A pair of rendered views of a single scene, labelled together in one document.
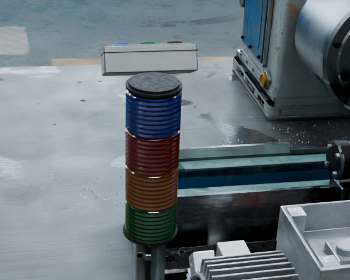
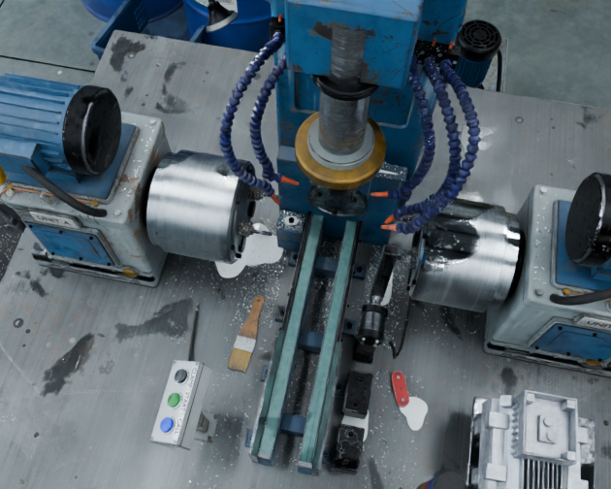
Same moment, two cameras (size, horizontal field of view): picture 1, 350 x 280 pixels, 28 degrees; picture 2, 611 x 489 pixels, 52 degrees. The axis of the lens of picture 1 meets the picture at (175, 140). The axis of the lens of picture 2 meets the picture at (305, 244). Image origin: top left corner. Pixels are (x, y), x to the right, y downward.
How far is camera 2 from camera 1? 125 cm
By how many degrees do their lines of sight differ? 56
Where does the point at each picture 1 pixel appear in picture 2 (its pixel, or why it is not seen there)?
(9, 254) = not seen: outside the picture
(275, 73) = (144, 266)
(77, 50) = not seen: outside the picture
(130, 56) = (189, 423)
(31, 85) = not seen: outside the picture
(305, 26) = (177, 244)
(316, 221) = (522, 435)
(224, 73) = (41, 275)
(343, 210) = (524, 419)
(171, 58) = (201, 387)
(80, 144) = (126, 464)
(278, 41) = (135, 253)
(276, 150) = (280, 341)
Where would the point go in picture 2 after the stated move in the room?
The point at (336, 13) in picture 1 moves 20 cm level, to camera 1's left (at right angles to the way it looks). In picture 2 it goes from (213, 231) to (170, 309)
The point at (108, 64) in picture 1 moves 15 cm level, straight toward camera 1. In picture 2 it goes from (187, 445) to (258, 469)
